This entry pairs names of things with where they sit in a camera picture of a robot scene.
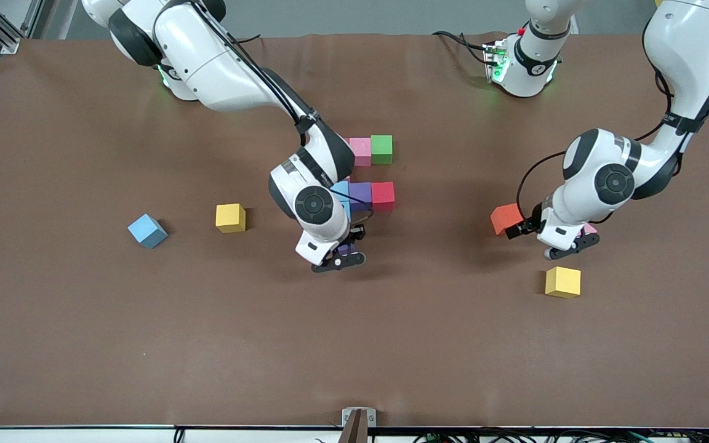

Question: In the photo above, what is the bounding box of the orange foam cube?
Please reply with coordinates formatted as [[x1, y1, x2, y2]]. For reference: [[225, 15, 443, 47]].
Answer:
[[490, 202, 526, 236]]

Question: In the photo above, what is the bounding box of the red foam cube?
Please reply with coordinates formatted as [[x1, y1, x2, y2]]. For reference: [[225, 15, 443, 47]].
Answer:
[[371, 181, 396, 214]]

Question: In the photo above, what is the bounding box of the yellow foam cube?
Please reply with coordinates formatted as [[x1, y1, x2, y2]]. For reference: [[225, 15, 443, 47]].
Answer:
[[545, 266, 582, 299], [215, 203, 247, 234]]

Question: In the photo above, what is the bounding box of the green foam cube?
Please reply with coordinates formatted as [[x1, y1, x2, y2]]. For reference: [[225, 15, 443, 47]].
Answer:
[[371, 135, 393, 166]]

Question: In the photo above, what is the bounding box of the brown table mat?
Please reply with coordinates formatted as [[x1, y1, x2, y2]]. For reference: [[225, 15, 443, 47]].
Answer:
[[0, 31, 709, 429]]

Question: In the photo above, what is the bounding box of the grey metal camera bracket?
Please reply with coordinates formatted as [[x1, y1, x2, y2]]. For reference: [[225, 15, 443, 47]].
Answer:
[[337, 407, 378, 443]]

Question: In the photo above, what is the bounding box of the black cable bundle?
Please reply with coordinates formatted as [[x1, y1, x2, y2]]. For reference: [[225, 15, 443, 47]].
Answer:
[[173, 428, 709, 443]]

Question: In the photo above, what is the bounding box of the white table edge rail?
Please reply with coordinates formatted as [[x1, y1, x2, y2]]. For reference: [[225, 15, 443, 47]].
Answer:
[[0, 423, 709, 443]]

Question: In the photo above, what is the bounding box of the aluminium frame post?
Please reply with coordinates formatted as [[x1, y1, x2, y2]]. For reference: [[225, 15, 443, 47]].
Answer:
[[0, 0, 44, 55]]

